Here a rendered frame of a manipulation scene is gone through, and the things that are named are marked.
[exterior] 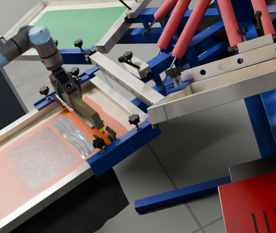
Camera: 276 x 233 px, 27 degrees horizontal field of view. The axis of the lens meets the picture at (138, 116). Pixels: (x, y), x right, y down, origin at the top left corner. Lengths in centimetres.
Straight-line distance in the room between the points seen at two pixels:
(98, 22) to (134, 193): 102
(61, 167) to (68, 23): 124
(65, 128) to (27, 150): 18
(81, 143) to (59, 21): 121
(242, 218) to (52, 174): 91
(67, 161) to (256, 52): 83
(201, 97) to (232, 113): 248
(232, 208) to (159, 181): 186
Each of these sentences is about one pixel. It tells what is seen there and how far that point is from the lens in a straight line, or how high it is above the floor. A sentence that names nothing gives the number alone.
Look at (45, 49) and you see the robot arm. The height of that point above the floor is 135.
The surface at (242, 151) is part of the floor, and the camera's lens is 343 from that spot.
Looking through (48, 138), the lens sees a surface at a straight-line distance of 245.
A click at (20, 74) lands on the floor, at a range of 523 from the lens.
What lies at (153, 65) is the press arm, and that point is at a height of 104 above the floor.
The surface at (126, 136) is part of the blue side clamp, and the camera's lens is 217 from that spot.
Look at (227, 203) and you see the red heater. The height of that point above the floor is 110.
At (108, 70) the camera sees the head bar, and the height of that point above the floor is 104.
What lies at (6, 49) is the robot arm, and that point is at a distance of 225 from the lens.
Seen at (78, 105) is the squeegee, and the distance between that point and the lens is 225.
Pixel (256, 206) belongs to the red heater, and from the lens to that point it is 160.
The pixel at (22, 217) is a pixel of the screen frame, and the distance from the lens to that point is 212.
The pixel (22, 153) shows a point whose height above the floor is 96.
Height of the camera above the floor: 227
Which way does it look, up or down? 35 degrees down
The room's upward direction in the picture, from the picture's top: 24 degrees counter-clockwise
